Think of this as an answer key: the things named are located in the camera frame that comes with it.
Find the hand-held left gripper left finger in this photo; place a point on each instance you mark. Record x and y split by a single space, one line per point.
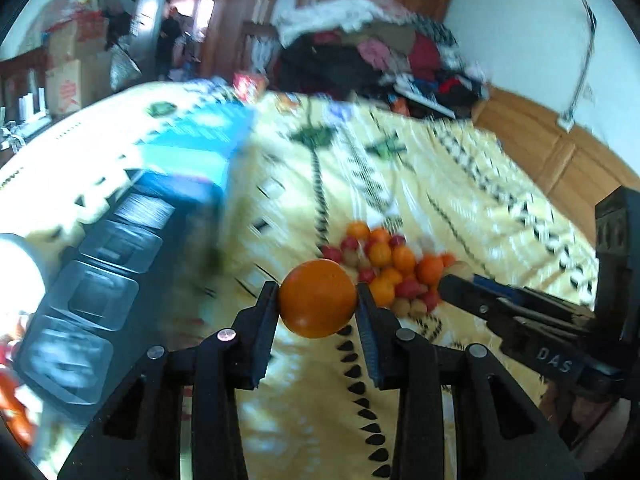
267 312

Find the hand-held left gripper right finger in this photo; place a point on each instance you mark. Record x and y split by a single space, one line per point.
368 332

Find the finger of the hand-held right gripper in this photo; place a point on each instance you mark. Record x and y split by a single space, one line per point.
510 292
465 295

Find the large orange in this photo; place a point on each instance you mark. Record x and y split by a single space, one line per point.
317 297

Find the pile of oranges and tomatoes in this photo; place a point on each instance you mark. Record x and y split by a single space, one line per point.
400 260

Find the black plastic compartment tray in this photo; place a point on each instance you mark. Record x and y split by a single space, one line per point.
97 292

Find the person's right hand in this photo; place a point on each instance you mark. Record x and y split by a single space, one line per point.
600 430

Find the yellow printed blanket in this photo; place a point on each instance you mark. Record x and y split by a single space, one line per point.
310 195

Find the wooden headboard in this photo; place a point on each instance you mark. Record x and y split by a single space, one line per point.
560 150

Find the green leafy vegetable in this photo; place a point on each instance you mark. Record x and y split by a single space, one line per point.
162 109
386 148
312 136

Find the blue green printed box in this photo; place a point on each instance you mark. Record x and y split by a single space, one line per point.
205 130

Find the blue white packet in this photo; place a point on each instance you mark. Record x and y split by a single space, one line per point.
339 112

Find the orange snack packet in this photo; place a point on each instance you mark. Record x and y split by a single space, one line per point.
289 101

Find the red snack packet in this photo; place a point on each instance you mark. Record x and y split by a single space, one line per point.
249 86

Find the white round container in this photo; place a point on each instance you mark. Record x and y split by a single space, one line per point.
17 265

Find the pile of clothes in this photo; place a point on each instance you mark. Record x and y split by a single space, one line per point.
360 50

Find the red orange object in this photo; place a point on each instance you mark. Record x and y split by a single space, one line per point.
12 400

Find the silver bag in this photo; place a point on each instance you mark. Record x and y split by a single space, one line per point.
125 67

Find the small cardboard box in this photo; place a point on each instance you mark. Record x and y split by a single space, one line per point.
64 87

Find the brown wooden wardrobe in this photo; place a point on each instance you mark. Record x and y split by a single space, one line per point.
240 5

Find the white door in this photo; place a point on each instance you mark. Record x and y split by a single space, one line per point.
150 20

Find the cardboard box with red print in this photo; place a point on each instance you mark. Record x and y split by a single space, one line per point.
75 42

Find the dark wooden cabinet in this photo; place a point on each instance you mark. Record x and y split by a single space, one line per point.
22 80

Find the pile of red white bags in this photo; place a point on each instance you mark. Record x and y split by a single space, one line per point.
87 0

